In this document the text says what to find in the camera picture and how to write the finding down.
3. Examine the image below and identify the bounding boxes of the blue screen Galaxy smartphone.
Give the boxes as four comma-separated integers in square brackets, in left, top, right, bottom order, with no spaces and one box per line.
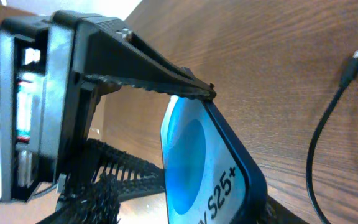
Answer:
[160,96,267,224]

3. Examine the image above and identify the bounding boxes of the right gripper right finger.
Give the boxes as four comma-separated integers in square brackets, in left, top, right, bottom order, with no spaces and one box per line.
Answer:
[76,17,216,101]

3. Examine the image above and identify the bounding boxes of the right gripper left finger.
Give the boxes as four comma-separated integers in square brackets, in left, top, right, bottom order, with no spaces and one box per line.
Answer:
[42,139,165,224]

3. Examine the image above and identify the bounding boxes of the black USB charging cable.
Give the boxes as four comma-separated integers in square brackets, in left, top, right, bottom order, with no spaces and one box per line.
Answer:
[305,49,358,224]

